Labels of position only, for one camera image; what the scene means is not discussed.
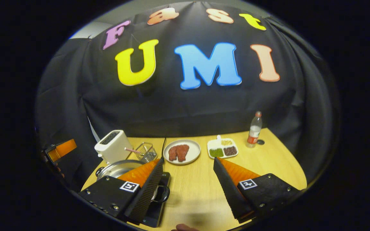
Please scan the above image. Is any white round plate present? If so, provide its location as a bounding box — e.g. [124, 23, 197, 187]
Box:
[163, 139, 201, 165]

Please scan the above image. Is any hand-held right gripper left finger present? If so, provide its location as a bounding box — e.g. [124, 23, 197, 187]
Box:
[77, 157, 165, 225]

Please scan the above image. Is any clear water bottle red label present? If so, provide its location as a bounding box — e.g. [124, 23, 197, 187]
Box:
[246, 111, 263, 148]

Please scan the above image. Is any white divided bean dish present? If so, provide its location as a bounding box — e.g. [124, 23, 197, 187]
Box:
[207, 135, 239, 159]

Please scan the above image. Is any steel pot with black handles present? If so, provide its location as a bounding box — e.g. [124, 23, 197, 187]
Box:
[95, 160, 170, 203]

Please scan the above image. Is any black induction cooktop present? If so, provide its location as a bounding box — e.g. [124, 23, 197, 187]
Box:
[142, 172, 171, 228]

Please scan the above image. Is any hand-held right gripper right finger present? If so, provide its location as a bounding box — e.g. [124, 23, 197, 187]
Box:
[213, 157, 302, 224]

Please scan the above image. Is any small wire basket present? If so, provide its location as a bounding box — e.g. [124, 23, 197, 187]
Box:
[125, 142, 157, 163]

